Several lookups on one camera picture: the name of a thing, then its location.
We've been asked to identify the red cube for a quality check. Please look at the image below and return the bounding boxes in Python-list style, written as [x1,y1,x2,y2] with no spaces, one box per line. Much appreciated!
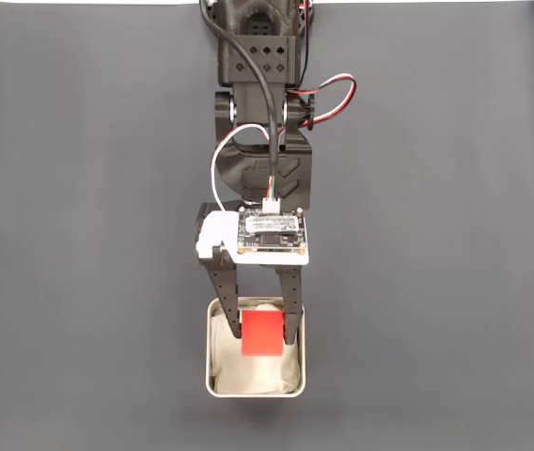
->
[241,309,286,357]

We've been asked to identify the white crumpled cloth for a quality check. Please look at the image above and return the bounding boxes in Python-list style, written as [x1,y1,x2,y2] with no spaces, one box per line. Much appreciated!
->
[211,303,302,396]

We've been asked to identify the black camera cable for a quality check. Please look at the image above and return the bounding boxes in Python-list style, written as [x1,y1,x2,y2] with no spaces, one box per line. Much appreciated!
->
[199,0,281,203]

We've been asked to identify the camera board on white mount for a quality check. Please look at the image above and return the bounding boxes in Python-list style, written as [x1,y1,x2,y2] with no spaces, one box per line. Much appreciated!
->
[195,199,311,267]

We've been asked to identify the red white black servo cable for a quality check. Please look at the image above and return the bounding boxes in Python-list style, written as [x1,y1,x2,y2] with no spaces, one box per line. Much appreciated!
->
[210,122,273,212]
[292,72,358,128]

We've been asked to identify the grey table mat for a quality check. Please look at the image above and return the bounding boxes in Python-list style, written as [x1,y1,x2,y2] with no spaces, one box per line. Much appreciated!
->
[0,3,534,451]

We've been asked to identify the square silver metal box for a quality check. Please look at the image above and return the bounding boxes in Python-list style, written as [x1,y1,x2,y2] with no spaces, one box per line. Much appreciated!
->
[205,295,306,399]

